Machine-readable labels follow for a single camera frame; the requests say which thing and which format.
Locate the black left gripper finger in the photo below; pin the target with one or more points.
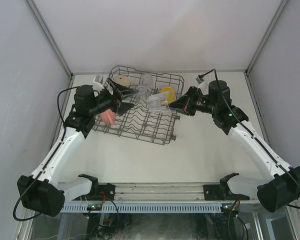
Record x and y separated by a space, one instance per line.
124 108
120 91

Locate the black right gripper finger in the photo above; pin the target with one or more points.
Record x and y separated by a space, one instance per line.
181 102
181 111

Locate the blue slotted cable duct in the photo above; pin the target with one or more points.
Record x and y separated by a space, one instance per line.
139 208

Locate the clear glass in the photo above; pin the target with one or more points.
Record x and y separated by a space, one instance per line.
142 91
158 103
146 79

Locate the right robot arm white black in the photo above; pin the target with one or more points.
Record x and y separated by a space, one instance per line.
280 182

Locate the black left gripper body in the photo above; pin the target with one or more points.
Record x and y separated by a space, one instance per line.
114 97

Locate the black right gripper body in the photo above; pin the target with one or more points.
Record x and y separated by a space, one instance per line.
189 101

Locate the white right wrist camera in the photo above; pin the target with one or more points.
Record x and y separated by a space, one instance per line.
202 83

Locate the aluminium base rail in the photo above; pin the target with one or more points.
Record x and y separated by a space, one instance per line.
160 192

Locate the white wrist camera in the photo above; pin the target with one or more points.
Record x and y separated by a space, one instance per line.
202 83
98 83

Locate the beige ceramic mug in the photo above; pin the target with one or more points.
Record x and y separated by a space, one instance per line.
122 80

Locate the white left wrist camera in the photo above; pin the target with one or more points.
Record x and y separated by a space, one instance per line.
98 83

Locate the grey wire dish rack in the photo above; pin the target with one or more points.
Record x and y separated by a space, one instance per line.
139 123

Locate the yellow mug black handle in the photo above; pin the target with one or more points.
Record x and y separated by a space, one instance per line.
170 93

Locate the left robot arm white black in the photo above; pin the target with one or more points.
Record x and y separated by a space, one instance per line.
41 191

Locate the pink ceramic cup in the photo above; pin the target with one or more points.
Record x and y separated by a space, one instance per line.
108 117

